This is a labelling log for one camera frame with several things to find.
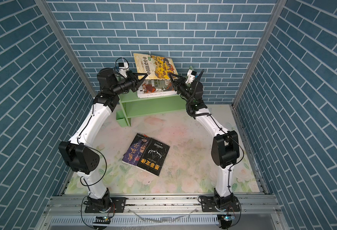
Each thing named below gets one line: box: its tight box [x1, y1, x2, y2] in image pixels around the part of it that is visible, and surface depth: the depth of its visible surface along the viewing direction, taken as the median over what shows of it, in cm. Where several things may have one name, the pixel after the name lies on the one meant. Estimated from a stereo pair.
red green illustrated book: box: [141, 78, 175, 94], surface depth 91 cm
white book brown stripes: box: [137, 86, 178, 99], surface depth 88 cm
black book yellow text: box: [136, 137, 170, 177], surface depth 90 cm
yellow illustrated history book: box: [133, 52, 179, 80], surface depth 79 cm
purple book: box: [121, 132, 151, 166], surface depth 93 cm
